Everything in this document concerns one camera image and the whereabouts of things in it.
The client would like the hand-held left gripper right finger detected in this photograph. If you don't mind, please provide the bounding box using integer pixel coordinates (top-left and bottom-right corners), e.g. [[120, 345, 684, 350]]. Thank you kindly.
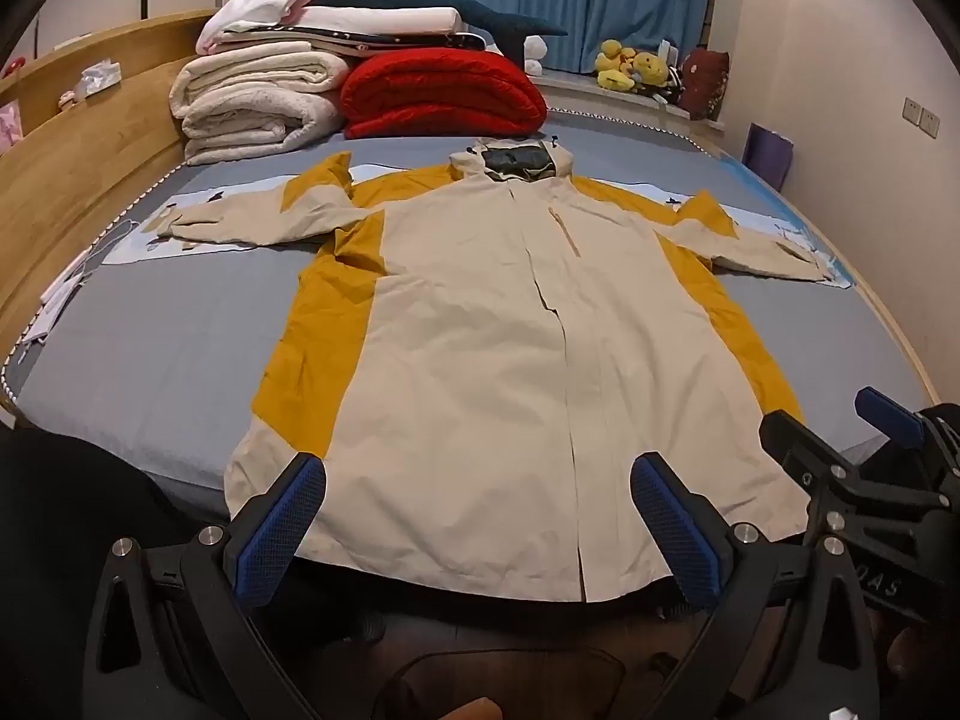
[[628, 451, 880, 720]]

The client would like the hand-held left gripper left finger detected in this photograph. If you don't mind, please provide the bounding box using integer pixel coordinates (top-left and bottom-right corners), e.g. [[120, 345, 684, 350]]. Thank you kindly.
[[81, 451, 331, 720]]

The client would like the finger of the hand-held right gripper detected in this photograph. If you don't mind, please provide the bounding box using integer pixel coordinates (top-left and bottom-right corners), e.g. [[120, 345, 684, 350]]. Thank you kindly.
[[759, 409, 880, 515], [856, 387, 928, 452]]

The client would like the beige and yellow hooded jacket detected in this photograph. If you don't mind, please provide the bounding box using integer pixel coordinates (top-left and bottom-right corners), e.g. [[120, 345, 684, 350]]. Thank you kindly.
[[154, 136, 842, 605]]

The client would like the pile of light clothes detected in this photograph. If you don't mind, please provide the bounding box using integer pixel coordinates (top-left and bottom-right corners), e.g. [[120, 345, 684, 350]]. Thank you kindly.
[[223, 25, 490, 59]]

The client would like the grey bed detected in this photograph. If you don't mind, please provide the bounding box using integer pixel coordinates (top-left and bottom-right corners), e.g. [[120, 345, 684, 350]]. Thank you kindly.
[[0, 109, 943, 527]]

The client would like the lamp printed bed sheet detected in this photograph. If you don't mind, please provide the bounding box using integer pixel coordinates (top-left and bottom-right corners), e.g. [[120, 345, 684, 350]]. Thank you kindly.
[[101, 163, 857, 290]]

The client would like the window ledge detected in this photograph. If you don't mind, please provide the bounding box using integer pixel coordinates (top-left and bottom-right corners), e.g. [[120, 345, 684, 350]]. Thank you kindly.
[[538, 69, 725, 130]]

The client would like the yellow plush toy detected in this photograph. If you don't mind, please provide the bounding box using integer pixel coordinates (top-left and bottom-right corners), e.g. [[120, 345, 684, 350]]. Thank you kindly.
[[594, 39, 638, 92], [630, 50, 672, 95]]

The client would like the folded white fleece blanket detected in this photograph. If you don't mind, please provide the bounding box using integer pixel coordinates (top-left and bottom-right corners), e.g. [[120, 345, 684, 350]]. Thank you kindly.
[[169, 40, 353, 119], [182, 86, 350, 167]]

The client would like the wooden headboard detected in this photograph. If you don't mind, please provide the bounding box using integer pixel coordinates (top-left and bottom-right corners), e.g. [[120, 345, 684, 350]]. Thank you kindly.
[[0, 9, 226, 365]]

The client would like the folded red quilt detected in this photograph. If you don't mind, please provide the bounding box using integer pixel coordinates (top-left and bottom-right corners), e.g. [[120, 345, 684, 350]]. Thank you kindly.
[[340, 51, 549, 140]]

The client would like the tissue pack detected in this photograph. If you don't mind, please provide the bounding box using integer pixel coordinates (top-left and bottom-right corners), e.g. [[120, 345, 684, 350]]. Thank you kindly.
[[73, 59, 123, 99]]

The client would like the pink and white cloth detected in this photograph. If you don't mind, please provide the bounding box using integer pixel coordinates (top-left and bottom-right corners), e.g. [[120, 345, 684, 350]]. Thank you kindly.
[[196, 0, 320, 55]]

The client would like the white cable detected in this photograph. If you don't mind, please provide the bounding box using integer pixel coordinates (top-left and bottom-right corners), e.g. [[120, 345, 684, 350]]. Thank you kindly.
[[84, 219, 143, 275]]

